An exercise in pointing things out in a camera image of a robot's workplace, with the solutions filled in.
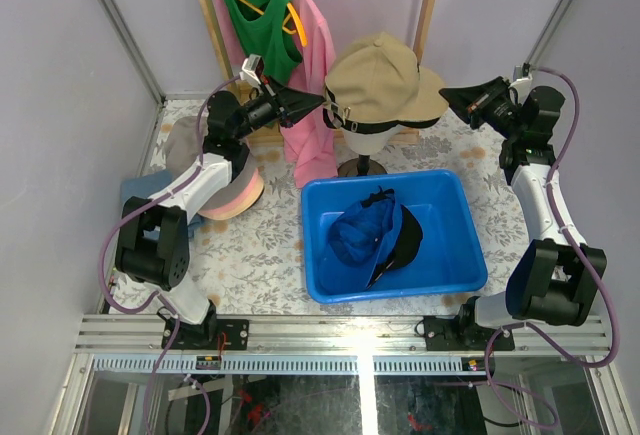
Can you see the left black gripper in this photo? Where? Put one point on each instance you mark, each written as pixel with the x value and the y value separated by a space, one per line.
pixel 280 103

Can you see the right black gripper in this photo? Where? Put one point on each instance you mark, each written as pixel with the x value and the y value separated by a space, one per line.
pixel 473 104

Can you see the black baseball cap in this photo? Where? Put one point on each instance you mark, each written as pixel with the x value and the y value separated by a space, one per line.
pixel 333 118
pixel 406 245

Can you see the beige mannequin head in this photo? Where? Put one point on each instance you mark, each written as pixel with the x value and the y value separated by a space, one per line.
pixel 365 145

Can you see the khaki hat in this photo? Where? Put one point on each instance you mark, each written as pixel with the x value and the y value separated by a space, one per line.
pixel 378 79

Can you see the pink bucket hat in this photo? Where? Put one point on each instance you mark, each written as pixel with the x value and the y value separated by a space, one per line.
pixel 230 192

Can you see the grey bucket hat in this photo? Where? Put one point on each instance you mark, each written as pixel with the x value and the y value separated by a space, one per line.
pixel 182 148

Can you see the blue cap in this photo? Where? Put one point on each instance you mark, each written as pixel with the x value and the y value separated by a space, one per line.
pixel 360 243

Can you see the blue plastic bin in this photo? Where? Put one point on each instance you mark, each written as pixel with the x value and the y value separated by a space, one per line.
pixel 449 258

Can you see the peach bucket hat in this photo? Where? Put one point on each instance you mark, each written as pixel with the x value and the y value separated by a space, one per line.
pixel 240 204

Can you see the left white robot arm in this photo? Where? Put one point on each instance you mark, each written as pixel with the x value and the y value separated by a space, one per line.
pixel 153 243

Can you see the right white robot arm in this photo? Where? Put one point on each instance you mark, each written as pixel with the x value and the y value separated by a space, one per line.
pixel 555 281

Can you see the pink t-shirt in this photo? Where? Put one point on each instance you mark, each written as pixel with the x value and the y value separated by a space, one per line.
pixel 309 143

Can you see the wooden clothes rack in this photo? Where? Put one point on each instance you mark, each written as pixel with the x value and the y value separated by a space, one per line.
pixel 271 137

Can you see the green tank top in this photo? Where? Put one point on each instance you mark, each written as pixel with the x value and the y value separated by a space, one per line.
pixel 281 56

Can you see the yellow hanger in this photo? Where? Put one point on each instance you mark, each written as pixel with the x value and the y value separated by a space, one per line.
pixel 254 18

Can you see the folded blue cloth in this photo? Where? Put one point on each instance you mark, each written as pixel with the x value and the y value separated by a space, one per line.
pixel 144 187

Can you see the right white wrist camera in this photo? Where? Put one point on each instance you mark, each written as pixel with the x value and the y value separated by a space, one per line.
pixel 522 80

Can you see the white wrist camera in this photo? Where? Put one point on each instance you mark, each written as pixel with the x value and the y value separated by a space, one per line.
pixel 522 80
pixel 252 70

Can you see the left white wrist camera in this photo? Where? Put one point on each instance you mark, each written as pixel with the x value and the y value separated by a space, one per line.
pixel 252 70

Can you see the aluminium rail base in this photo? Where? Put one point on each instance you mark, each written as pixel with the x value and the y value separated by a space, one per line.
pixel 278 344

